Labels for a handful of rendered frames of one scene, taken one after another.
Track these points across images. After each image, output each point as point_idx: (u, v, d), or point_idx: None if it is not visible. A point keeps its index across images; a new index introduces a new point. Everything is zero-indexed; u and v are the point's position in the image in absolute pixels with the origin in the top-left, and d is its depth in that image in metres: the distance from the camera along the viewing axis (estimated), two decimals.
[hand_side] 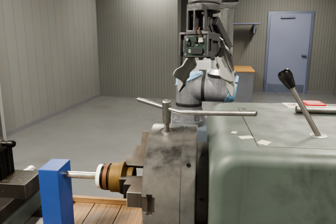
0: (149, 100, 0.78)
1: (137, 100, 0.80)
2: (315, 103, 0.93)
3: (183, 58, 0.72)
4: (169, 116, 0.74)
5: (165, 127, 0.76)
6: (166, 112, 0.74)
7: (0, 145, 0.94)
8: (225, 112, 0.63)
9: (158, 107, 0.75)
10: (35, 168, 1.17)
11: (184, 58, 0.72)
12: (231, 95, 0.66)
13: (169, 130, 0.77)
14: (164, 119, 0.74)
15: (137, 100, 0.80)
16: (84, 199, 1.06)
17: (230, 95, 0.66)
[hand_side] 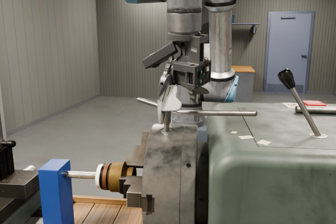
0: (149, 100, 0.78)
1: (137, 100, 0.80)
2: (315, 103, 0.93)
3: (162, 88, 0.65)
4: (169, 116, 0.74)
5: (165, 127, 0.76)
6: (166, 112, 0.74)
7: (0, 145, 0.94)
8: (225, 112, 0.63)
9: None
10: (35, 168, 1.17)
11: (163, 87, 0.65)
12: (195, 103, 0.77)
13: (169, 130, 0.77)
14: (164, 119, 0.74)
15: (137, 100, 0.80)
16: (84, 199, 1.06)
17: (196, 103, 0.77)
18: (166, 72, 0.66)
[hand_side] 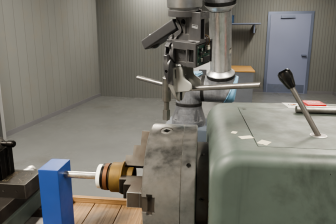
0: (149, 78, 0.76)
1: (136, 78, 0.78)
2: (315, 103, 0.93)
3: (168, 75, 0.65)
4: (169, 94, 0.72)
5: (164, 106, 0.73)
6: (166, 89, 0.71)
7: (0, 145, 0.94)
8: (227, 85, 0.61)
9: (158, 84, 0.73)
10: (35, 168, 1.17)
11: (169, 73, 0.65)
12: (180, 98, 0.71)
13: (169, 108, 0.74)
14: (164, 97, 0.72)
15: (136, 78, 0.78)
16: (84, 199, 1.06)
17: (181, 99, 0.71)
18: (166, 51, 0.65)
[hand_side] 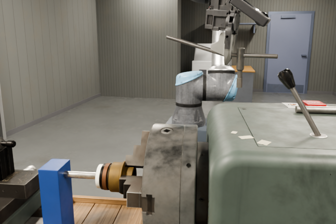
0: (262, 54, 0.80)
1: (277, 57, 0.79)
2: (315, 103, 0.93)
3: None
4: (236, 62, 0.84)
5: (240, 73, 0.85)
6: (239, 57, 0.84)
7: (0, 145, 0.94)
8: (187, 41, 0.89)
9: (249, 55, 0.82)
10: (35, 168, 1.17)
11: None
12: (226, 63, 0.85)
13: (237, 77, 0.84)
14: None
15: (277, 57, 0.79)
16: (84, 199, 1.06)
17: (224, 63, 0.85)
18: (238, 21, 0.84)
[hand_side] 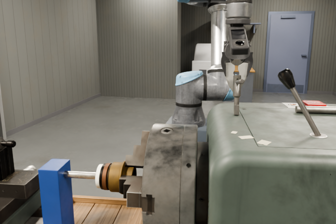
0: (238, 80, 0.78)
1: (243, 82, 0.74)
2: (315, 103, 0.93)
3: (250, 67, 0.86)
4: None
5: (239, 100, 0.84)
6: (240, 84, 0.84)
7: (0, 145, 0.94)
8: None
9: None
10: (35, 168, 1.17)
11: (249, 66, 0.86)
12: None
13: (234, 104, 0.84)
14: (240, 92, 0.84)
15: (242, 82, 0.74)
16: (84, 199, 1.06)
17: None
18: (249, 50, 0.84)
